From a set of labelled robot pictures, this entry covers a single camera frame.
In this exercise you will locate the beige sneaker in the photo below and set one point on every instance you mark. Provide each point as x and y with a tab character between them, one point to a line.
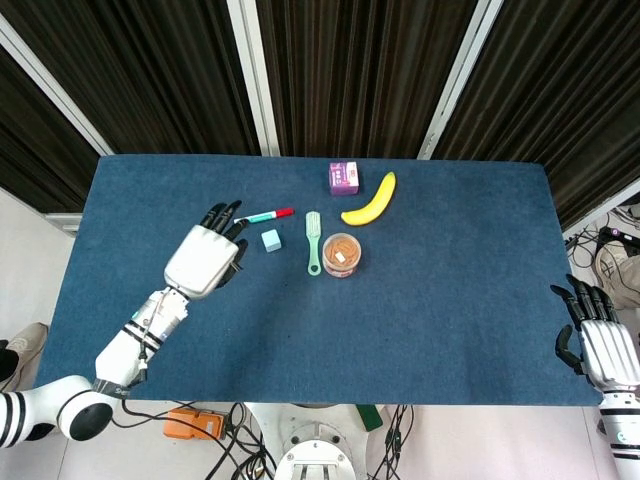
619	270

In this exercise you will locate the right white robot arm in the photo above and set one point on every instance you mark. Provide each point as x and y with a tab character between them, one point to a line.
621	430

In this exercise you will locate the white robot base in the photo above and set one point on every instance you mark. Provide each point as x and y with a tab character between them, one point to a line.
317	450

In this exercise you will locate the red capped whiteboard marker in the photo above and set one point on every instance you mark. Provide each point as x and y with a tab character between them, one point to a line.
267	216

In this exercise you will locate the orange foot pedal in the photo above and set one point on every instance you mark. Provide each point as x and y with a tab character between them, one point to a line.
194	424

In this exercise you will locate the black power strip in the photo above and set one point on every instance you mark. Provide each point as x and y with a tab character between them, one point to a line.
619	233

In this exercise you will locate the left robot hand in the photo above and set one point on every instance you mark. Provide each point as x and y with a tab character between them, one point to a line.
205	260

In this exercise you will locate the round clear snack jar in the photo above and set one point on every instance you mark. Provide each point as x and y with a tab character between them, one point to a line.
342	255

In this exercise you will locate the light blue cube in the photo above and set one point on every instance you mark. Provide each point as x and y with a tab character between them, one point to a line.
270	241

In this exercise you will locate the yellow banana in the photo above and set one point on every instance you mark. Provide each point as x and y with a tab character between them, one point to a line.
372	202

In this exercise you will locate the beige shoe with black sock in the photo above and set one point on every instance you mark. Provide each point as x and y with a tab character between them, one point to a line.
20	350

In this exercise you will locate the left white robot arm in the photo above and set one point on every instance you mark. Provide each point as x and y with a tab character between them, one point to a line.
125	350

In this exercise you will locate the green flat tool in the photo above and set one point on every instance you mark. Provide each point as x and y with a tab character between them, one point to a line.
369	417

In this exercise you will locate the green plastic comb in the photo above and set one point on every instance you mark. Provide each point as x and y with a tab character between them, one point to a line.
313	242

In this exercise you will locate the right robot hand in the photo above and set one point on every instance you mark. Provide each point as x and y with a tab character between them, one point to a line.
597	335

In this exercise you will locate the blue table cloth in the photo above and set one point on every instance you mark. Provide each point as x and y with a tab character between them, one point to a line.
400	310

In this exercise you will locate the purple small carton box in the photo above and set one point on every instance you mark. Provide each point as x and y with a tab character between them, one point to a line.
345	177

